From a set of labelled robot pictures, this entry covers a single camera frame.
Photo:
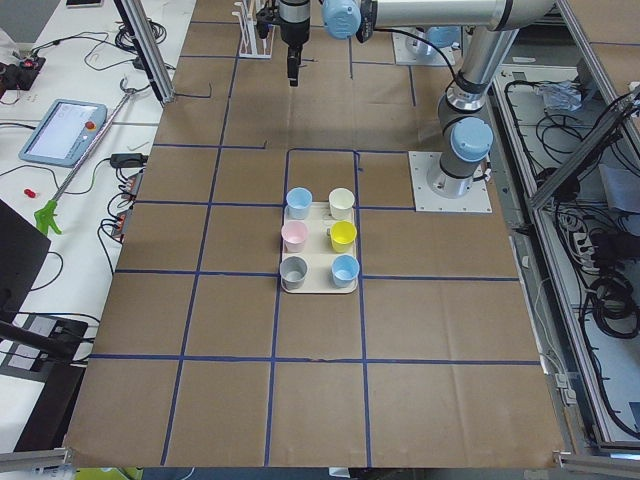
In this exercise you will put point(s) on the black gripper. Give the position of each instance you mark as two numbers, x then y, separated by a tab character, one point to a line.
294	26

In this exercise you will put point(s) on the light blue cup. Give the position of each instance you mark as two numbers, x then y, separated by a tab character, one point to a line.
344	270
298	203

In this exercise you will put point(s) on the cream white cup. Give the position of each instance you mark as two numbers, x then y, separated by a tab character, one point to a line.
341	202

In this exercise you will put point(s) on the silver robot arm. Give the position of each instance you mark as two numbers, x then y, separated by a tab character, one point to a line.
468	139
440	36

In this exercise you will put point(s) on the pink cup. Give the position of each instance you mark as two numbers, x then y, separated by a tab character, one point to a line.
294	234

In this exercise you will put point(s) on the yellow cup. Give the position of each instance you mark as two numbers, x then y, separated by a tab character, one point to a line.
342	236

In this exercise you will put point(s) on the grey cup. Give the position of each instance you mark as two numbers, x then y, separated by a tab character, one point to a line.
293	271

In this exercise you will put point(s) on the light blue cup front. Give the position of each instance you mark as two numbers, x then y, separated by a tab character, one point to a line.
344	270

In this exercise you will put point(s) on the cream plastic tray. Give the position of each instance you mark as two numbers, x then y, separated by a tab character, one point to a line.
319	257

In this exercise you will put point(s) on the black power adapter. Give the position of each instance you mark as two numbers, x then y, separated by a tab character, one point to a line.
128	160

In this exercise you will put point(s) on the blue teach pendant tablet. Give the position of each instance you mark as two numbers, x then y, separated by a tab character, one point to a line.
65	133

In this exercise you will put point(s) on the crumpled white paper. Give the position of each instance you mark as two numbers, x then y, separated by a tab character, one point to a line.
560	95

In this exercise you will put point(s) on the black monitor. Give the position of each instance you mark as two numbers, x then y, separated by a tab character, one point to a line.
23	252

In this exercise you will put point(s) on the white wire cup rack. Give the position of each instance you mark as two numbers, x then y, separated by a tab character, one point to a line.
252	46

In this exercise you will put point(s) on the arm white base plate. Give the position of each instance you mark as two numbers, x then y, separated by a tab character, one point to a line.
409	51
434	192

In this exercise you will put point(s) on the aluminium frame post left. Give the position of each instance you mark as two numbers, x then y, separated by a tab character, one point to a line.
137	25

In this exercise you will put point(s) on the aluminium frame strut right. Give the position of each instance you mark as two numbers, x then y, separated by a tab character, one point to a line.
610	120

